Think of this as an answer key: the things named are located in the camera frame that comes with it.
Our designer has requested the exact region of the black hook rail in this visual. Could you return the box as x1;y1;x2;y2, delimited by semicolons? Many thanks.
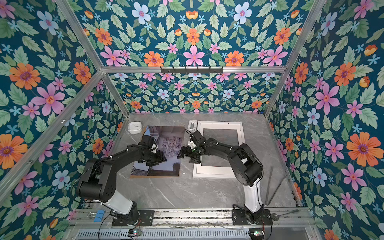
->
160;67;224;74

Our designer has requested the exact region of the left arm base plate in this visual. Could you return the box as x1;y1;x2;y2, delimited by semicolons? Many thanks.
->
111;210;155;227

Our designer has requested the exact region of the white picture frame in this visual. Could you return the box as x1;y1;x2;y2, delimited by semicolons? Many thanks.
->
192;120;246;180

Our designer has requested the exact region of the photo of framed pictures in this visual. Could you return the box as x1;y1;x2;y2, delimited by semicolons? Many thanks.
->
131;126;185;178

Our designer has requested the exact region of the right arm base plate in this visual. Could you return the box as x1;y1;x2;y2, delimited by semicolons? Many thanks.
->
232;209;273;226

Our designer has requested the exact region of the blue binder clip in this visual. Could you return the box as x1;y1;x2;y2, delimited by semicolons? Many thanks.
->
94;210;105;223

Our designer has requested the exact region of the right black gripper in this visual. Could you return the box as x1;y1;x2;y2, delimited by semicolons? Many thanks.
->
177;146;202;163

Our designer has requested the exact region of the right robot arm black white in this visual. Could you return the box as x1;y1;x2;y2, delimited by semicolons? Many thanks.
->
177;135;265;225

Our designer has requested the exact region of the white cable duct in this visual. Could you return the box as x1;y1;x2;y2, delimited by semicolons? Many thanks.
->
75;229;251;240

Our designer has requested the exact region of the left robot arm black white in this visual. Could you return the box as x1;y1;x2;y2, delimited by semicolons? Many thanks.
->
76;145;167;226

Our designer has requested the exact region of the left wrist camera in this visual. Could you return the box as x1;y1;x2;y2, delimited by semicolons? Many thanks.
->
140;135;157;150

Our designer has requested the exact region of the white round device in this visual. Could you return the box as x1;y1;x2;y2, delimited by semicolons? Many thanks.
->
128;121;143;135

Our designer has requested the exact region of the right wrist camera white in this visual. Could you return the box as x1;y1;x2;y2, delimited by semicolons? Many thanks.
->
188;140;196;149

